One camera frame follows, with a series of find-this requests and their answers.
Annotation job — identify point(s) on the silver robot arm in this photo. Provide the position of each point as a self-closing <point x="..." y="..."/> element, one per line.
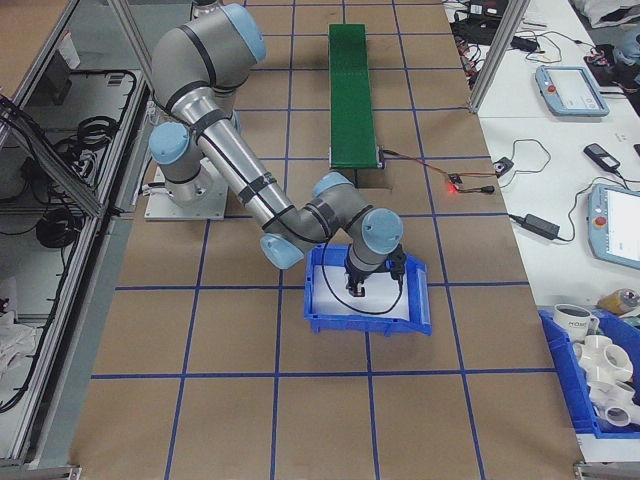
<point x="206" y="3"/>
<point x="235" y="155"/>

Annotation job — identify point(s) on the blue plastic bin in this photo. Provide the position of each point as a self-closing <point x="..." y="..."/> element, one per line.
<point x="350" y="327"/>

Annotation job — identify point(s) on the small controller board red light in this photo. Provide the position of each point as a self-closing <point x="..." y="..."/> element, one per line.
<point x="454" y="179"/>

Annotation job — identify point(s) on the black barrel plug lead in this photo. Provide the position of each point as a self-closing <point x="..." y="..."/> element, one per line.
<point x="485" y="190"/>

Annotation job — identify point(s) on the green conveyor belt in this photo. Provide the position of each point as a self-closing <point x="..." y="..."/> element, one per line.
<point x="352" y="100"/>

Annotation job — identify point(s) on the small black dial box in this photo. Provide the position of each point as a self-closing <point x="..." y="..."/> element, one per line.
<point x="502" y="166"/>

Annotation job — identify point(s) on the black power adapter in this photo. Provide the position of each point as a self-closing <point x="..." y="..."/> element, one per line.
<point x="524" y="43"/>
<point x="541" y="225"/>

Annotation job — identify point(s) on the white mug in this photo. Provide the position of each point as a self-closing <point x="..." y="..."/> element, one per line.
<point x="570" y="322"/>

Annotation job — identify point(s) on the large blue storage bin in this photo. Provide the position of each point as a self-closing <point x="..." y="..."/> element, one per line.
<point x="565" y="390"/>

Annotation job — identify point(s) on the white pvc pipe fitting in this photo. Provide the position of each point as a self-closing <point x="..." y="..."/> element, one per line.
<point x="600" y="357"/>
<point x="615" y="410"/>

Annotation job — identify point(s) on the yellow bottle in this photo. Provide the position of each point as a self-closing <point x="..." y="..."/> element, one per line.
<point x="612" y="301"/>

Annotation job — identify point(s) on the light blue teach pendant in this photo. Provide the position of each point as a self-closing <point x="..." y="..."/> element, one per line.
<point x="570" y="90"/>
<point x="617" y="225"/>

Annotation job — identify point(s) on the black handheld device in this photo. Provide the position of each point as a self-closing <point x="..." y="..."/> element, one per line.
<point x="601" y="156"/>

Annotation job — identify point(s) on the large black power brick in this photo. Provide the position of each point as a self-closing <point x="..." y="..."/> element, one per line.
<point x="475" y="32"/>

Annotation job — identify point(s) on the white power strip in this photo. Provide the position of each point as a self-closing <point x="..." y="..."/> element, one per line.
<point x="86" y="164"/>

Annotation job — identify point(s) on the aluminium corner bar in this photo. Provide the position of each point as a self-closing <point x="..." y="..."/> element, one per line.
<point x="600" y="472"/>
<point x="50" y="472"/>

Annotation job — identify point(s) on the black electronics board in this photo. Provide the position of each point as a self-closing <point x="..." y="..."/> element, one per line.
<point x="602" y="55"/>

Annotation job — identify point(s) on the white cloth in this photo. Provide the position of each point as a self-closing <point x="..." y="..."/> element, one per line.
<point x="12" y="340"/>

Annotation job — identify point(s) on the black box device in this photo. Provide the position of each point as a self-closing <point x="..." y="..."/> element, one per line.
<point x="59" y="77"/>

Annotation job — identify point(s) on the white plastic bag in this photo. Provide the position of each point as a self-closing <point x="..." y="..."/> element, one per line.
<point x="610" y="12"/>

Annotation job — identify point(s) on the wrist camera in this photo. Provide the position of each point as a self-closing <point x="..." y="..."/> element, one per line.
<point x="397" y="265"/>

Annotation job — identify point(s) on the white square base plate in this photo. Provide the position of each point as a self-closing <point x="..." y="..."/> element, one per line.
<point x="165" y="212"/>

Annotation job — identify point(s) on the aluminium profile post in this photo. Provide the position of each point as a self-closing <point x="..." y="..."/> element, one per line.
<point x="492" y="55"/>

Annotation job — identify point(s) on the metal bar frame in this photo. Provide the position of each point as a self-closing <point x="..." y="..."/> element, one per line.
<point x="60" y="172"/>

